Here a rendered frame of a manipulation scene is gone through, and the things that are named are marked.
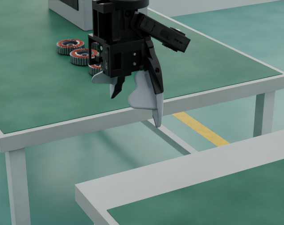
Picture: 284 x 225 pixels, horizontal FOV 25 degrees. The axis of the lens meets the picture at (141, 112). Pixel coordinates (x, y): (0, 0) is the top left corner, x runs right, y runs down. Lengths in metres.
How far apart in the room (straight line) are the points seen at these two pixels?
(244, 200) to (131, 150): 1.89
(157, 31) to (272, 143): 0.95
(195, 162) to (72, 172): 1.55
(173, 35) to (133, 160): 2.34
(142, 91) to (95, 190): 0.68
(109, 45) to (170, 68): 1.47
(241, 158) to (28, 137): 0.64
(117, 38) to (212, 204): 0.70
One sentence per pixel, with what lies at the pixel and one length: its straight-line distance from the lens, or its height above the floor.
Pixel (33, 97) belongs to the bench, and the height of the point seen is 0.75.
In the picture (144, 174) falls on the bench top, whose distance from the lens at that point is 1.72.
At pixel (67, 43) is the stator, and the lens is 2.67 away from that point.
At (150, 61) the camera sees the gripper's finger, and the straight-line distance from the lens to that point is 1.01.
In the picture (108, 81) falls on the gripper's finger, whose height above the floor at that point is 1.19.
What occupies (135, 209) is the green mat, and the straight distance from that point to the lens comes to 1.57.
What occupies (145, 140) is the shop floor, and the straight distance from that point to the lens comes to 3.57.
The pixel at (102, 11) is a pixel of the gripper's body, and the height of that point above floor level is 1.34.
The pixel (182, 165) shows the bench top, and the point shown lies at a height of 0.75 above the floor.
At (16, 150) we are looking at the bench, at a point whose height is 0.68.
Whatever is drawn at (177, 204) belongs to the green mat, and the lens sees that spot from 1.59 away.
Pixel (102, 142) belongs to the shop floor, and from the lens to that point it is 3.55.
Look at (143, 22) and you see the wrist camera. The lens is 1.01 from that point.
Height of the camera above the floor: 1.60
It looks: 24 degrees down
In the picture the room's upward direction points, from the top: straight up
